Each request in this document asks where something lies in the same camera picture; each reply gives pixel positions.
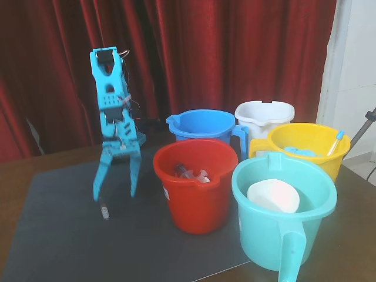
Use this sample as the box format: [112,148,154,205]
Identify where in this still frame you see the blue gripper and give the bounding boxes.
[93,116,143,202]

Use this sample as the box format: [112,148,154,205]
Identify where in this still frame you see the small glass vial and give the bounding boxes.
[99,199,110,220]

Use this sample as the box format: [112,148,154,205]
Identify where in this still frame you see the syringe with dark plunger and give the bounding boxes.
[175,163,192,179]

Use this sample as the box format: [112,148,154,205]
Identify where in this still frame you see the clear plastic syringe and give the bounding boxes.
[179,169,212,184]

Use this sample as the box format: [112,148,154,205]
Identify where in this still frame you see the dark grey mat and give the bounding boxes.
[0,151,253,282]

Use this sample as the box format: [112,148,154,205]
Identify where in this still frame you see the red plastic bucket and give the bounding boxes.
[153,137,239,235]

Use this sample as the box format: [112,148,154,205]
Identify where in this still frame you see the white plastic bucket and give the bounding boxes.
[234,100,296,158]

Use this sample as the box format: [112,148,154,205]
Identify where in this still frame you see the white paper bowl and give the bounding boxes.
[246,178,301,214]

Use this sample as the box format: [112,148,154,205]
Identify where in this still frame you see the red curtain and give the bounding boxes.
[0,0,337,162]

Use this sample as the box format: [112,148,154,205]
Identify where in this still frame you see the blue crumpled glove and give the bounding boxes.
[283,146,324,156]

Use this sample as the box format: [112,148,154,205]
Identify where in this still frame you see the tube with blue cap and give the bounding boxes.
[327,130,345,156]

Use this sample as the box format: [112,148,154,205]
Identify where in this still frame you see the grey tripod leg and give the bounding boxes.
[351,106,376,149]

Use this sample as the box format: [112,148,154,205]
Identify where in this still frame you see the wrist camera on blue mount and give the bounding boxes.
[110,152,132,164]

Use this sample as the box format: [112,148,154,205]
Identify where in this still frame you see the blue plastic bucket with handle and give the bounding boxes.
[165,109,250,162]

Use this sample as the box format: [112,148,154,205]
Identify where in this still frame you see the teal plastic bucket with handle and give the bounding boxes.
[231,152,338,282]

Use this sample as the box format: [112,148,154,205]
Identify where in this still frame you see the yellow plastic bucket with handle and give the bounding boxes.
[249,122,352,184]

